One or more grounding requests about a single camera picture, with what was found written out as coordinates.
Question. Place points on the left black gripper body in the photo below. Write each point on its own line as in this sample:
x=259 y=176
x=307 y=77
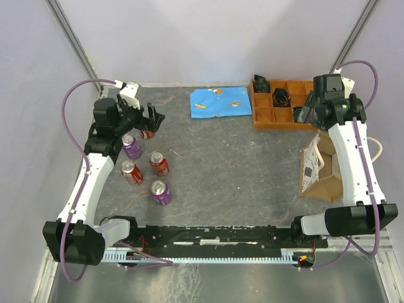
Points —
x=130 y=118

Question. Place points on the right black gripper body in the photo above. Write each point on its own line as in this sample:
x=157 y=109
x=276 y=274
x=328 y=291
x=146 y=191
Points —
x=311 y=103

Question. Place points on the red cola can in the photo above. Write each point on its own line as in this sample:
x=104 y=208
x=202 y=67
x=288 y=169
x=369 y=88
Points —
x=146 y=134
x=131 y=172
x=159 y=163

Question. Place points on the burlap canvas bag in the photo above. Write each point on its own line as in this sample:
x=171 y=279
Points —
x=320 y=176

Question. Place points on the purple soda can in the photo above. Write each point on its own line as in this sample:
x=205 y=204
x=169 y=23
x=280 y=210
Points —
x=130 y=147
x=160 y=192

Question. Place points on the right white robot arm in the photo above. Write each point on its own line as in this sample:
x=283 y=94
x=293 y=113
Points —
x=364 y=210

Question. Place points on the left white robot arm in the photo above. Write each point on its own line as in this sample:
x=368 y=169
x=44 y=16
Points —
x=73 y=237

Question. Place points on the dark rolled item bottom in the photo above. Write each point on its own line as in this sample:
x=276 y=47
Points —
x=297 y=114

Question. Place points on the dark rolled item centre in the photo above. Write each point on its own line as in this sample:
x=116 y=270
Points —
x=281 y=98

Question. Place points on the orange wooden compartment tray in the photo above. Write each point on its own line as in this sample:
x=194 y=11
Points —
x=266 y=116

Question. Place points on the dark rolled item top-left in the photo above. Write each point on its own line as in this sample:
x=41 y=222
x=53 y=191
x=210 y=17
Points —
x=261 y=85

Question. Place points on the blue patterned cloth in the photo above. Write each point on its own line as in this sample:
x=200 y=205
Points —
x=206 y=103

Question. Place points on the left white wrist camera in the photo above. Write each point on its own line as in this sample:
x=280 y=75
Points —
x=128 y=93

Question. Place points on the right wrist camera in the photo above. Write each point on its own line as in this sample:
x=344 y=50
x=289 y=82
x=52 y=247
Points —
x=332 y=86

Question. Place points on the aluminium frame rail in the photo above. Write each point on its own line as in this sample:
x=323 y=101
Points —
x=366 y=242

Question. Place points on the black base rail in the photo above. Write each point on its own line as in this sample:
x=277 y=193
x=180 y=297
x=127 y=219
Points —
x=220 y=242

